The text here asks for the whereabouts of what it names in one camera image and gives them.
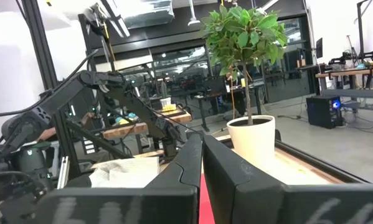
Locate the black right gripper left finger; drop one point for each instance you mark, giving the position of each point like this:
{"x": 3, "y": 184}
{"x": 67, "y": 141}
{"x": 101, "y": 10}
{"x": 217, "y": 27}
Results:
{"x": 173, "y": 199}

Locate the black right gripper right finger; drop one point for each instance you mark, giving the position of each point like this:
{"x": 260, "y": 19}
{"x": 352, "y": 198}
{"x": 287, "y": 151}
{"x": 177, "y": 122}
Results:
{"x": 251, "y": 199}

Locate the grey waffle-weave towel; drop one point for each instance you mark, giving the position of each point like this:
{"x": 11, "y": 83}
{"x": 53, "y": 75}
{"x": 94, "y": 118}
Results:
{"x": 127, "y": 172}

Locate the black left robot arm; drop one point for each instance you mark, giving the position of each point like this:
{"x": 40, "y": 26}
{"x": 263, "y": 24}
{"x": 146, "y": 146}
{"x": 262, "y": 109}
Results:
{"x": 64, "y": 93}

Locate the wooden workbench with towels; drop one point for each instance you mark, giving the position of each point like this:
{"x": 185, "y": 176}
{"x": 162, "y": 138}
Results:
{"x": 133, "y": 128}

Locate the pink plastic bin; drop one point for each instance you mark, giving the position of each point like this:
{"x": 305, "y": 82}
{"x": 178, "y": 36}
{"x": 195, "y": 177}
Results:
{"x": 205, "y": 202}

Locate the white plant pot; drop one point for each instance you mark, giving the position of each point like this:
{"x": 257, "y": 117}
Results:
{"x": 251, "y": 140}

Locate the black computer tower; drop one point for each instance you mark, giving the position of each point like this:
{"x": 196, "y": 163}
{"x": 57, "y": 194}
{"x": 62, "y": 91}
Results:
{"x": 323, "y": 112}

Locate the person's hand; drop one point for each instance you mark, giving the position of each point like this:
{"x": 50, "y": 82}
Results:
{"x": 47, "y": 133}

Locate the green leafy small tree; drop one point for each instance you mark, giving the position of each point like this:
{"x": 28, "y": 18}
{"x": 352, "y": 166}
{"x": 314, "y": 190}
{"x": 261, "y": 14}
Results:
{"x": 245, "y": 34}

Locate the wooden workbench with robot arms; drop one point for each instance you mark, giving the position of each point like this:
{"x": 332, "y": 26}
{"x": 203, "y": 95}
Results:
{"x": 351, "y": 73}

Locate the small black monitor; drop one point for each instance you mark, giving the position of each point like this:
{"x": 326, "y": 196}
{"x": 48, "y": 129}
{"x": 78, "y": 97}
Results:
{"x": 319, "y": 48}

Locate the black aluminium rig frame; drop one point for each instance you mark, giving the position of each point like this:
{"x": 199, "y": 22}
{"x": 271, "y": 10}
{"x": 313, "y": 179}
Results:
{"x": 46, "y": 62}

